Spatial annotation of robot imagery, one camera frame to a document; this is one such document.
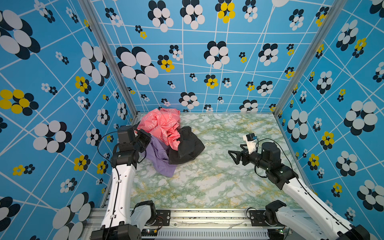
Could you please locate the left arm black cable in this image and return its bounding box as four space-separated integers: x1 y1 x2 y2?
97 130 120 163

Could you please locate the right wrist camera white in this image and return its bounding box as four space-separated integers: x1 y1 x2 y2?
243 133 259 154

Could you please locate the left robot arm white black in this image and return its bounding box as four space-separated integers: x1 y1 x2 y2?
90 125 157 240

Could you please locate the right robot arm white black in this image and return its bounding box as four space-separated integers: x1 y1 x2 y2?
228 142 371 240

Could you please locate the right corner aluminium post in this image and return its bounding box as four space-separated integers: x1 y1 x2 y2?
274 0 347 118

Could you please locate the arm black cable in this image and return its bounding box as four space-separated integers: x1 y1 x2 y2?
254 137 289 178
97 130 120 163

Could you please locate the purple cloth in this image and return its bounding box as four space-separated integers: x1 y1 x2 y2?
146 135 177 178

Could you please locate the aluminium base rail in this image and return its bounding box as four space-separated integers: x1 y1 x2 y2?
80 207 343 240

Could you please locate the pink patterned cloth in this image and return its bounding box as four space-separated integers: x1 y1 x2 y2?
137 109 181 151

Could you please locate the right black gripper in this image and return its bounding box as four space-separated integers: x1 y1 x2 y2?
229 143 271 173

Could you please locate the left corner aluminium post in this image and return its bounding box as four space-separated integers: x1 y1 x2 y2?
79 0 138 120

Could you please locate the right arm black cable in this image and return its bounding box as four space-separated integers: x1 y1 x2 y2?
254 137 289 178

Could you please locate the corner aluminium post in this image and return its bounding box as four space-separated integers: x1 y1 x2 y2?
79 0 138 120
274 0 347 118

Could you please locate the black cloth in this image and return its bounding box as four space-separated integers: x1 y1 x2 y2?
168 126 205 165

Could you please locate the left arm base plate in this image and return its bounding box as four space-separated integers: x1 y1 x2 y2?
145 210 171 227

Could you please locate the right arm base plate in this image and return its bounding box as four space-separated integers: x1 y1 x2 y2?
246 209 284 228

